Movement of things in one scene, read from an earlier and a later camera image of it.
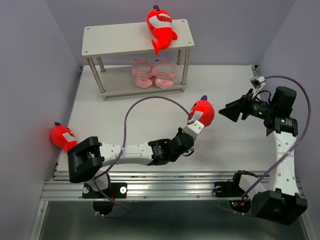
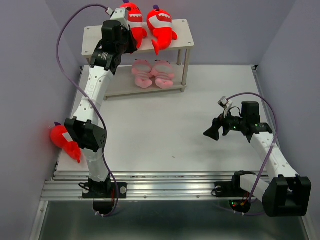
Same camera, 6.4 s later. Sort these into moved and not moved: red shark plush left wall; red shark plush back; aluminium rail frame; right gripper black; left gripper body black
Moved: red shark plush back; right gripper black; left gripper body black
Not moved: aluminium rail frame; red shark plush left wall
